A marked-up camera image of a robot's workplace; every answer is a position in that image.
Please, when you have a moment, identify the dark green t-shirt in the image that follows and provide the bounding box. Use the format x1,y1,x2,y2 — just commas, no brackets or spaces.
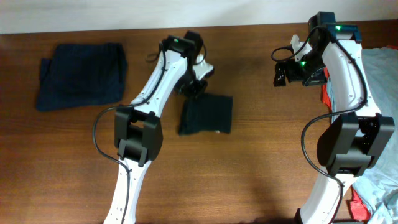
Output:
178,93,233,136

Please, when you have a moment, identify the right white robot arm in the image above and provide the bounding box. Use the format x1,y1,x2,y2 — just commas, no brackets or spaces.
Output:
273,22,395,223

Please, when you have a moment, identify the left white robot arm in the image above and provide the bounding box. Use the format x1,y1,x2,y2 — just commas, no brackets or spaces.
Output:
104,31,214,223

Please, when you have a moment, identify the folded navy blue garment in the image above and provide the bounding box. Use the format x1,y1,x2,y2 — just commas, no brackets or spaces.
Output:
35,43,127,111

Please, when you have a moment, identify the light blue t-shirt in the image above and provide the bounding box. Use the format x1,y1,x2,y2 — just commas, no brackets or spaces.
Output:
328,47,398,224

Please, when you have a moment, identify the red garment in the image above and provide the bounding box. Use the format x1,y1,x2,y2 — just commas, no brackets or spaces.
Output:
320,44,398,222

